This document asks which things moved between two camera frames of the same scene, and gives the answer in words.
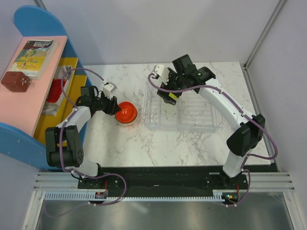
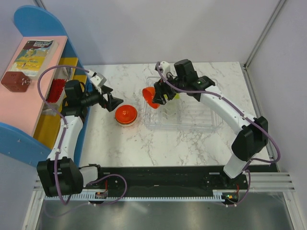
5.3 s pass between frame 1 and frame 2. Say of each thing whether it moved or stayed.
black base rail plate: stayed
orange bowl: moved
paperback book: stayed
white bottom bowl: stayed
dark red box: stayed
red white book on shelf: stayed
